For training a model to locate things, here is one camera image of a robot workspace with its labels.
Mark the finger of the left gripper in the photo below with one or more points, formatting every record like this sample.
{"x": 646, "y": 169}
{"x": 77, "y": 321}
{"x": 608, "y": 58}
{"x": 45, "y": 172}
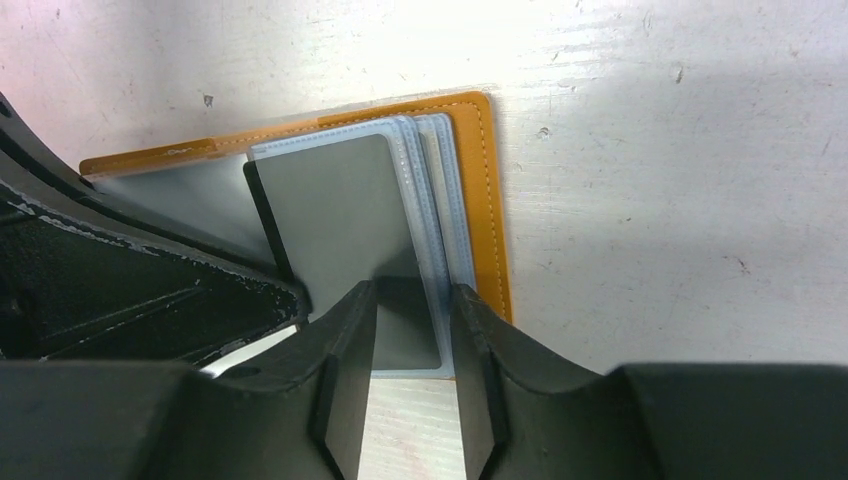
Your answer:
{"x": 84, "y": 276}

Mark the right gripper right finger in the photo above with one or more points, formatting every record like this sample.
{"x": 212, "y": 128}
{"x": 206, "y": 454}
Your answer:
{"x": 528, "y": 413}

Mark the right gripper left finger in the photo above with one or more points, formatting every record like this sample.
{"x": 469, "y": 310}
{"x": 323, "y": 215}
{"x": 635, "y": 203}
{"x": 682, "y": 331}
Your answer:
{"x": 295, "y": 411}

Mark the grey credit card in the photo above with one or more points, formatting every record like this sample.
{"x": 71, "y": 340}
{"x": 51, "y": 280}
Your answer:
{"x": 343, "y": 210}

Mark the yellow leather card holder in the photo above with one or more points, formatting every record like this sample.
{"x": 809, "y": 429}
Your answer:
{"x": 202, "y": 185}

